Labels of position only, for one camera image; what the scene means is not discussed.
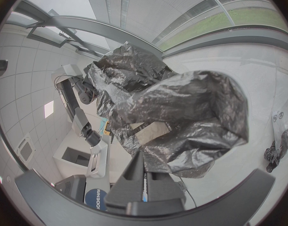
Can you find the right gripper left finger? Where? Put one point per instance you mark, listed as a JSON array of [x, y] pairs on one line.
[[132, 180]]

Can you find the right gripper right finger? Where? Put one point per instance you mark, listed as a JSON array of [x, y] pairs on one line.
[[165, 189]]

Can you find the black plastic bag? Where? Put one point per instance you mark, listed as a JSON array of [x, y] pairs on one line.
[[193, 90]]

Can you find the clear printed wrapper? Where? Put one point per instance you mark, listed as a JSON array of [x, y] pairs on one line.
[[279, 115]]

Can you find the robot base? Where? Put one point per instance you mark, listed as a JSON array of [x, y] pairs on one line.
[[98, 163]]

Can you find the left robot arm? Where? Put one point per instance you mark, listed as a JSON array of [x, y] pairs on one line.
[[71, 98]]

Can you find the crumpled black plastic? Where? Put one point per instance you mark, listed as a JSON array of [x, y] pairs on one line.
[[273, 154]]

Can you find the square ceiling light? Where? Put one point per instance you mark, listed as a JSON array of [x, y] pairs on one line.
[[49, 109]]

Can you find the ceiling air vent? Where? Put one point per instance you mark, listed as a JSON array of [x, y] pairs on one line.
[[26, 148]]

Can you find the window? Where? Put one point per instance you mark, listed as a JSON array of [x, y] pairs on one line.
[[252, 36]]

